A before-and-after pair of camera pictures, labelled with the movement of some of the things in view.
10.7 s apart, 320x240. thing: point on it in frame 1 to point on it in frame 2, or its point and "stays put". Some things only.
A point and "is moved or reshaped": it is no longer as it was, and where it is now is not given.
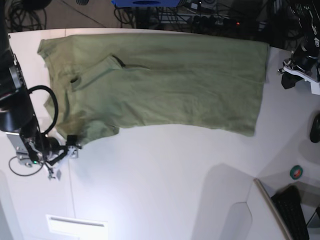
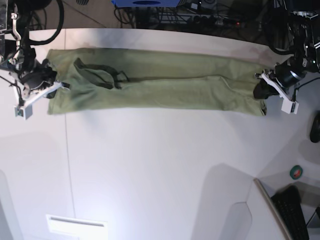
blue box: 147,3 stays put
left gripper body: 51,143 to 40,73
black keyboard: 288,201 stays put
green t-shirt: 99,83 is moved or reshaped
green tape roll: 296,172 stays put
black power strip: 214,21 stays put
